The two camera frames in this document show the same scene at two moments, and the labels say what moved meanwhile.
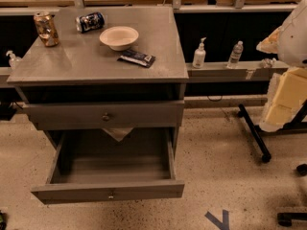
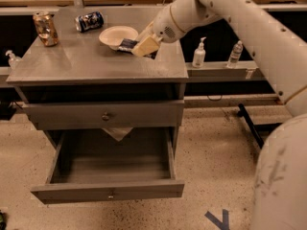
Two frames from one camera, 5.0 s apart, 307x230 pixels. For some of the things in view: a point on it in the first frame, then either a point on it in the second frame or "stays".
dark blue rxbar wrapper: [134, 57] → [127, 45]
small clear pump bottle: [13, 59] stays
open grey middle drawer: [109, 164] stays
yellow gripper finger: [271, 42] → [164, 27]
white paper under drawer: [119, 133] stays
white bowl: [119, 37] stays
